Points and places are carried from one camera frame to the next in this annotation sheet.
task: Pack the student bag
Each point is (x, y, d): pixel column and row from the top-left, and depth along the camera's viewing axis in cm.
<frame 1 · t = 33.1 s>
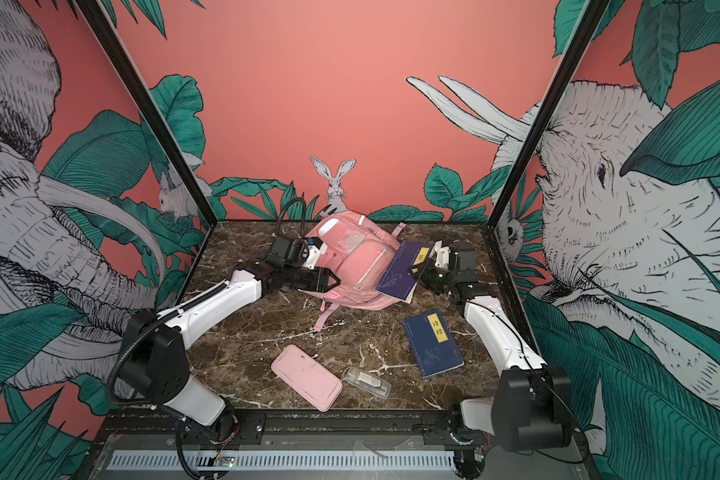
left hand: (336, 277, 83), fingers open
right hand: (405, 265, 82), fingers closed
pink student backpack: (357, 250, 109), point 4 cm above the table
dark blue notebook left: (397, 282, 85), point 17 cm above the table
dark blue notebook right: (433, 344, 90), on the table
pink pencil case: (310, 379, 82), point 2 cm above the table
clear plastic eraser box: (367, 382, 82), point 2 cm above the table

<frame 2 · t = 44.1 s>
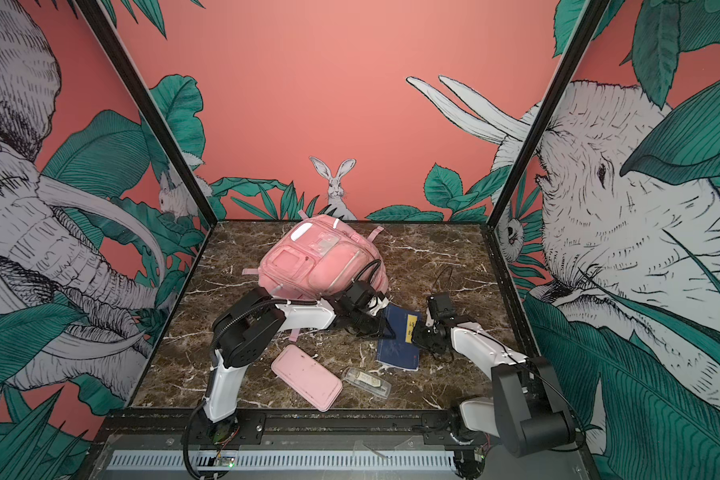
left hand: (397, 335, 86), fingers closed
right hand: (411, 336, 88), fingers closed
pink student backpack: (314, 257, 106), point 5 cm above the table
dark blue notebook right: (400, 351, 88), on the table
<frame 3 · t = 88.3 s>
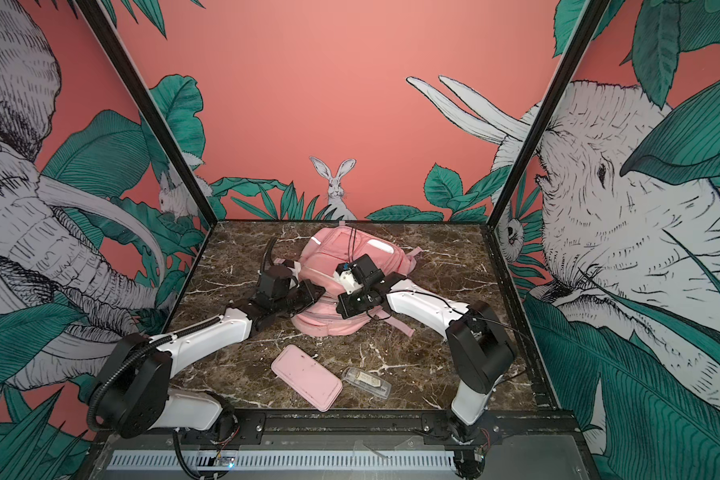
left hand: (329, 285, 84), fingers closed
right hand: (336, 306, 84), fingers closed
pink student backpack: (321, 257, 103), point 7 cm above the table
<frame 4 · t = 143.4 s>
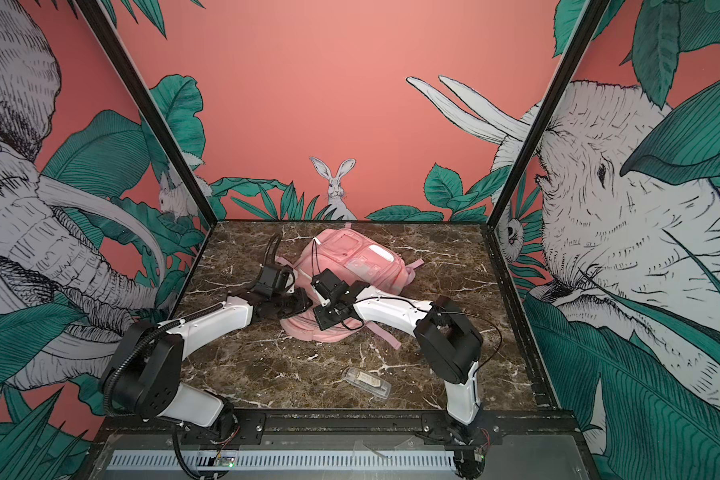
left hand: (315, 298, 89), fingers closed
right hand: (318, 315, 86), fingers closed
pink student backpack: (362, 258, 102), point 8 cm above the table
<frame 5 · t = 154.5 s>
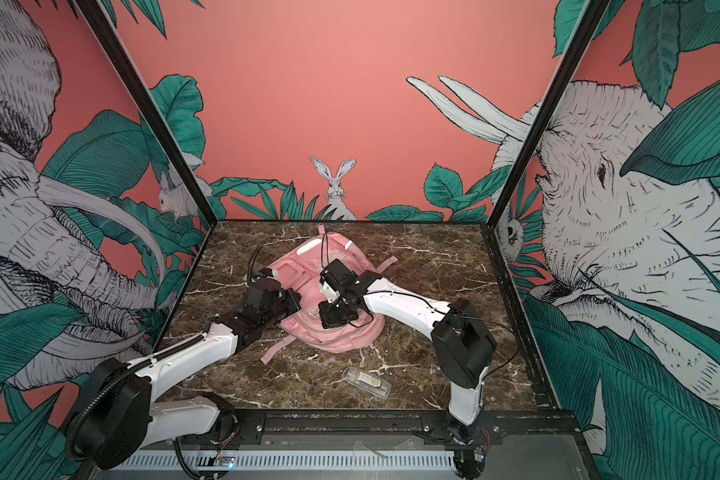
left hand: (305, 291, 86), fingers closed
right hand: (318, 321, 81), fingers closed
pink student backpack: (299, 267, 100), point 7 cm above the table
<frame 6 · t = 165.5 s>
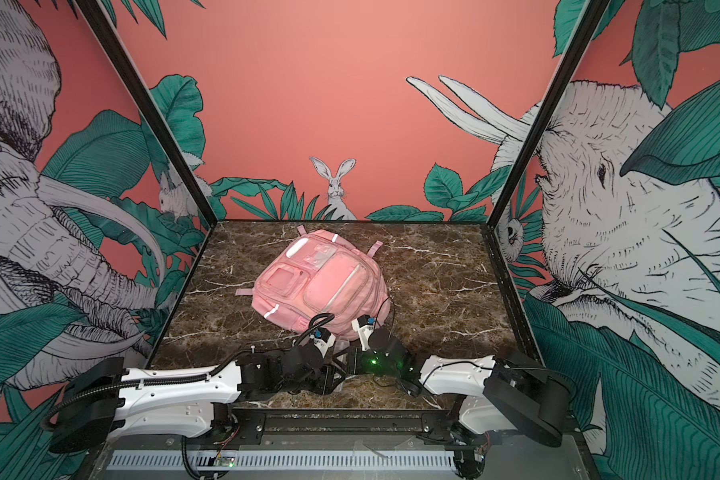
left hand: (342, 376, 75), fingers open
right hand: (331, 361, 76), fingers open
